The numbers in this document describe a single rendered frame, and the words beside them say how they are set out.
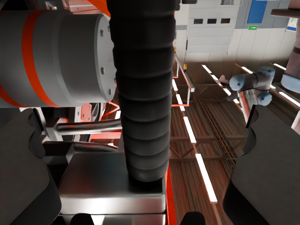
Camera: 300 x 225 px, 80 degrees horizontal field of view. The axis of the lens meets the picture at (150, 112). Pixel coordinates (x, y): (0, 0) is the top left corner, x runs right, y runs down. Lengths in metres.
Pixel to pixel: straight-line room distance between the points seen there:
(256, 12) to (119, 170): 15.00
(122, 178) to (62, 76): 0.15
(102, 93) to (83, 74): 0.04
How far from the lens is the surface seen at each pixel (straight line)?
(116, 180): 0.16
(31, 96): 0.29
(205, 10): 13.81
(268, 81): 1.08
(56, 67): 0.25
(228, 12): 14.32
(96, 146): 0.33
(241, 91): 0.98
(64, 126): 0.41
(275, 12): 0.78
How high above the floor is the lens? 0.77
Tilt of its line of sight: 31 degrees up
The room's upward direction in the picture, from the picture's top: 179 degrees clockwise
